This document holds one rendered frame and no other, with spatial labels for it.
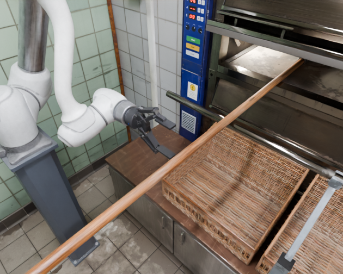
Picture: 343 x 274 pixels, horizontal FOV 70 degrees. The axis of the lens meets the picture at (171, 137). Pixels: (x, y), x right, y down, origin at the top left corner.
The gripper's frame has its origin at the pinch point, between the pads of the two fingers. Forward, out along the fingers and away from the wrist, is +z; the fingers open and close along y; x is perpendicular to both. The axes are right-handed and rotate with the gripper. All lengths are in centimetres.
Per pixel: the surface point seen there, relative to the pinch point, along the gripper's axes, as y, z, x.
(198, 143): -1.4, 8.3, -4.5
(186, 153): -1.3, 8.4, 1.6
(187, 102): 1.9, -12.8, -24.0
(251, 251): 48, 36, -12
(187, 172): 58, -17, -32
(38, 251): 119, -77, 53
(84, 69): 24, -113, -31
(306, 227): 15, 46, -12
